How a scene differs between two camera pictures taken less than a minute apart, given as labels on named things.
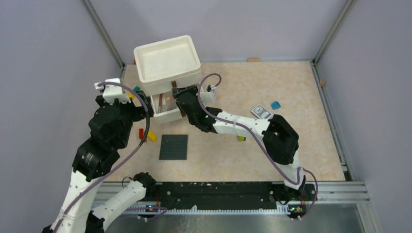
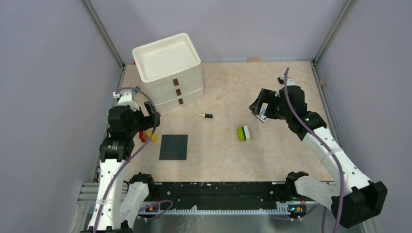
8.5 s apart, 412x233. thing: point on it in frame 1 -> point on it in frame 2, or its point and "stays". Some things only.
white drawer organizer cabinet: [163, 66] stays
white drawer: [165, 108] -> [159, 92]
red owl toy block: [141, 134] stays
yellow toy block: [152, 136] stays
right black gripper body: [193, 91] -> [275, 109]
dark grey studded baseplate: [173, 147] stays
